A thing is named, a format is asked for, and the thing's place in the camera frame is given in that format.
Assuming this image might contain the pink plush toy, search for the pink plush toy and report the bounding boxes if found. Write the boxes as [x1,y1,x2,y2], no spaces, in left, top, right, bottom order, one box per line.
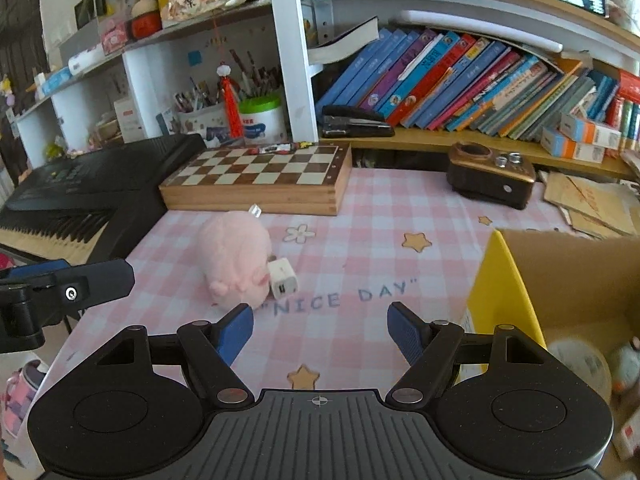
[197,204,274,311]

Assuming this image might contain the blue tissue pack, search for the blue tissue pack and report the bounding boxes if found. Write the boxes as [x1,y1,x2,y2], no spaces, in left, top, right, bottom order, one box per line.
[40,67,74,96]

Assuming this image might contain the orange and white box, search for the orange and white box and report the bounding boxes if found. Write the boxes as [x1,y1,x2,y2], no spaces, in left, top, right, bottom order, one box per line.
[541,127,606,164]
[560,112,624,149]

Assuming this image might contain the small pink box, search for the small pink box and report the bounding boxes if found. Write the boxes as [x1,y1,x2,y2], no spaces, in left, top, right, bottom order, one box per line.
[100,20,130,51]

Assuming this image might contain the round red doll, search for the round red doll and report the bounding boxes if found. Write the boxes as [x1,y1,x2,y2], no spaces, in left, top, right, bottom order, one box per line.
[131,0,164,40]

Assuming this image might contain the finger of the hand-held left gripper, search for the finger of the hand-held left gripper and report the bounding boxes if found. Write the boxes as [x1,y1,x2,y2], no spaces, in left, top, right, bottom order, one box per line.
[30,259,136,325]
[0,259,72,285]

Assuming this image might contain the small white and orange plush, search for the small white and orange plush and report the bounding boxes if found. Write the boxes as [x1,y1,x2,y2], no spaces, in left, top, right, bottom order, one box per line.
[607,337,640,397]

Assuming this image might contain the black stapler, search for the black stapler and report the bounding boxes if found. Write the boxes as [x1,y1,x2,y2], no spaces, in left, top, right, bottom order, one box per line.
[321,105,396,139]

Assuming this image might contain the long white box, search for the long white box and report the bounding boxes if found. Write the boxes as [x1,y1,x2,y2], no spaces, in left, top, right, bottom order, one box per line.
[67,45,106,75]

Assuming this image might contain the red book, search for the red book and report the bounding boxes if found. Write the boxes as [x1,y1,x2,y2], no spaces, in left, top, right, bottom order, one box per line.
[617,70,640,152]

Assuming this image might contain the wooden bookshelf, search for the wooden bookshelf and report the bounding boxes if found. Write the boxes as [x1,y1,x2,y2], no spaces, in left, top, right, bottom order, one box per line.
[297,0,640,182]

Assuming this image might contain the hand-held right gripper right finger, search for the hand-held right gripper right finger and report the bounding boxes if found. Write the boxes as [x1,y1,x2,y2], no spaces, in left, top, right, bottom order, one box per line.
[387,301,548,407]

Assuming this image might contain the black electronic keyboard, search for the black electronic keyboard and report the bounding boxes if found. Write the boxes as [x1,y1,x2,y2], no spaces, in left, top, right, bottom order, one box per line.
[0,133,207,267]

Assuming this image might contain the white charger cube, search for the white charger cube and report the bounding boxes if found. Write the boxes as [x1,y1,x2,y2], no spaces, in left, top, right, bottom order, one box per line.
[266,257,300,300]

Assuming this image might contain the pink water bottle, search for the pink water bottle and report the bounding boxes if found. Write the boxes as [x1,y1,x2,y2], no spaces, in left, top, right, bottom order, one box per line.
[2,360,51,437]

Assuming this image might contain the pink checkered tablecloth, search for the pink checkered tablecloth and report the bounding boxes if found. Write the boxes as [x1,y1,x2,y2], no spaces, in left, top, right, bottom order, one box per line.
[50,167,583,403]

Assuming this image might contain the white shelf unit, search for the white shelf unit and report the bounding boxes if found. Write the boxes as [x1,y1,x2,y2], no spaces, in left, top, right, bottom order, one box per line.
[12,0,321,169]

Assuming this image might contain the row of colourful books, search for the row of colourful books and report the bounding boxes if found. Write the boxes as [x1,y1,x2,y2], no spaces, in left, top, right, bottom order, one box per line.
[315,27,640,145]

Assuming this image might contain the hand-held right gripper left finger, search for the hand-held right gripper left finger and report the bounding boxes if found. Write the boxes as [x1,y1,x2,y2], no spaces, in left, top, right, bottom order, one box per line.
[92,304,255,407]

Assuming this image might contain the brown retro radio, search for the brown retro radio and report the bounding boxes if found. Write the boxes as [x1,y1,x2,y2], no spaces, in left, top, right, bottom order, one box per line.
[446,142,537,210]

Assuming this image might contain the brown door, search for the brown door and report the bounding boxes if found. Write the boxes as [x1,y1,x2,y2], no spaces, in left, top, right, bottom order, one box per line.
[0,0,50,171]

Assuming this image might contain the pile of papers and cardboard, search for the pile of papers and cardboard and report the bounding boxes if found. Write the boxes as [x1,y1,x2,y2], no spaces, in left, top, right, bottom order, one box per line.
[542,170,640,242]

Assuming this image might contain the green lid jar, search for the green lid jar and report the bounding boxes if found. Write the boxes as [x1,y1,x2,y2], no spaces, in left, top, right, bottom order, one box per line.
[238,94,287,145]

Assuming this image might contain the pen holder with pens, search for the pen holder with pens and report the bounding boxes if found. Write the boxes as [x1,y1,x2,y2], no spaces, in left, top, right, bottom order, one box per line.
[174,77,229,137]

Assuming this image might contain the white round object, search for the white round object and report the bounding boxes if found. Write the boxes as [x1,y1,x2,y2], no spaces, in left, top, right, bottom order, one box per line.
[547,337,614,407]

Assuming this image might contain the red tassel ornament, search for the red tassel ornament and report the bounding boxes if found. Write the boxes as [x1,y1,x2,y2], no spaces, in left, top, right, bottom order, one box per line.
[217,62,244,139]

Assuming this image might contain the wooden chessboard box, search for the wooden chessboard box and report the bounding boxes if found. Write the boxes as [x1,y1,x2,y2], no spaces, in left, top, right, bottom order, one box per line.
[159,141,352,217]

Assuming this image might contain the white box with red label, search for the white box with red label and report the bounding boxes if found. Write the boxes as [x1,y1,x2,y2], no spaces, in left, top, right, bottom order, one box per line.
[114,97,149,144]

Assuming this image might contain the yellow cardboard box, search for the yellow cardboard box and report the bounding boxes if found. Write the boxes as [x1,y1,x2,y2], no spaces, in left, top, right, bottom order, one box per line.
[465,228,640,480]

